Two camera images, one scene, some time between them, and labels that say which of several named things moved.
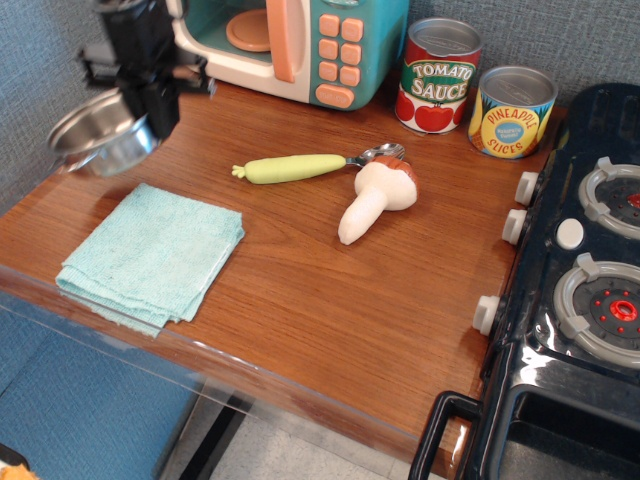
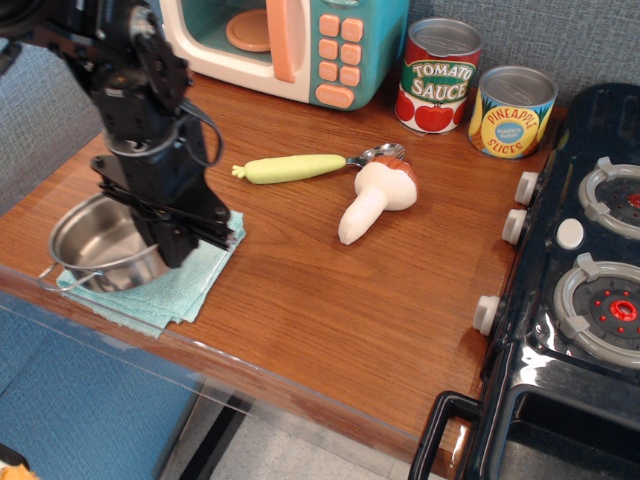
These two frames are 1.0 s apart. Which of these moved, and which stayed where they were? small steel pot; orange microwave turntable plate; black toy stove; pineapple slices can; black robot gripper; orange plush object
Moved: small steel pot; black robot gripper
Stayed: orange microwave turntable plate; orange plush object; pineapple slices can; black toy stove
